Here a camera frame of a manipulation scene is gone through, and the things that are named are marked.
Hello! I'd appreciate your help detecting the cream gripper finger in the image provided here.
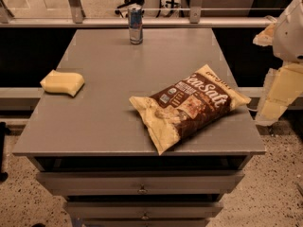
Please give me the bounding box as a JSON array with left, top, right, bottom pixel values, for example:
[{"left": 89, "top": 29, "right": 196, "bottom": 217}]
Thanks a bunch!
[
  {"left": 255, "top": 62, "right": 303, "bottom": 126},
  {"left": 253, "top": 16, "right": 277, "bottom": 46}
]

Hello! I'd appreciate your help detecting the Red Bull can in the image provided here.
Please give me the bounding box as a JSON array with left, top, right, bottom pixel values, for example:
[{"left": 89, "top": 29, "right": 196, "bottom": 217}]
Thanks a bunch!
[{"left": 128, "top": 7, "right": 143, "bottom": 44}]

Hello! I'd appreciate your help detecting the yellow sponge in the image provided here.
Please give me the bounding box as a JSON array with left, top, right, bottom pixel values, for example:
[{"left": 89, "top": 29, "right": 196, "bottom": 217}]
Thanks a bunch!
[{"left": 40, "top": 70, "right": 84, "bottom": 96}]

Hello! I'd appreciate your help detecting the sea salt chips bag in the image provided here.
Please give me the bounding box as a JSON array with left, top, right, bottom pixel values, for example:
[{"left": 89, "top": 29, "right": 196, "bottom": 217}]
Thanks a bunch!
[{"left": 130, "top": 65, "right": 250, "bottom": 154}]

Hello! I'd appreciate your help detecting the top drawer with knob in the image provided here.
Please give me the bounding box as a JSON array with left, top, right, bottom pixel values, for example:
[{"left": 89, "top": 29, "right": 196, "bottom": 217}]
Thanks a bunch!
[{"left": 37, "top": 170, "right": 244, "bottom": 196}]

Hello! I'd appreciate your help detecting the drawer with knob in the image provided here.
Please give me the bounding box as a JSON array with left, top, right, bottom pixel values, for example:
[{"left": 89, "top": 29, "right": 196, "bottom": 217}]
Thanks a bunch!
[
  {"left": 64, "top": 201, "right": 223, "bottom": 220},
  {"left": 37, "top": 170, "right": 244, "bottom": 196}
]

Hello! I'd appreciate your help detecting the grey drawer cabinet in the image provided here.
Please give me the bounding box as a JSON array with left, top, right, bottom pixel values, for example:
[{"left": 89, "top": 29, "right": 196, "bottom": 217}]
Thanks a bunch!
[{"left": 13, "top": 28, "right": 265, "bottom": 227}]

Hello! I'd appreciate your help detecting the middle drawer with knob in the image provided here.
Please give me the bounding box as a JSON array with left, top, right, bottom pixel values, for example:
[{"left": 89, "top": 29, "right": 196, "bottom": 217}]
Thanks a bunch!
[{"left": 64, "top": 201, "right": 223, "bottom": 220}]

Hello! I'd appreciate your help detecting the metal railing frame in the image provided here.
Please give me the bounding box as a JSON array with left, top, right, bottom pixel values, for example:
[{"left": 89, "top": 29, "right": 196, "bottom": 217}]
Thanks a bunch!
[{"left": 0, "top": 0, "right": 303, "bottom": 28}]

